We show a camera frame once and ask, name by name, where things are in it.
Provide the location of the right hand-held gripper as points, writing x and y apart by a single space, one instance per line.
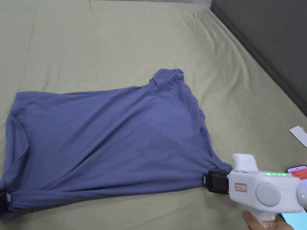
266 189

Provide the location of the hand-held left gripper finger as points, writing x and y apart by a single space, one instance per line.
4 200

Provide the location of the dark blue shirt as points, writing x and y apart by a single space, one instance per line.
108 143

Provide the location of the person's right hand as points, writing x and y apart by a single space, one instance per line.
254 221

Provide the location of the phone with red screen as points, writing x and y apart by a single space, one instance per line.
299 173

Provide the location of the phone with pale screen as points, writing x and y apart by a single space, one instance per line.
296 221

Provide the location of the white card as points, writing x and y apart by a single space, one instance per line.
299 135

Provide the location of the dark grey padded headboard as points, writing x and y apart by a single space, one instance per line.
271 36

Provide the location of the bed with pale green sheet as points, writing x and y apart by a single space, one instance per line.
96 48

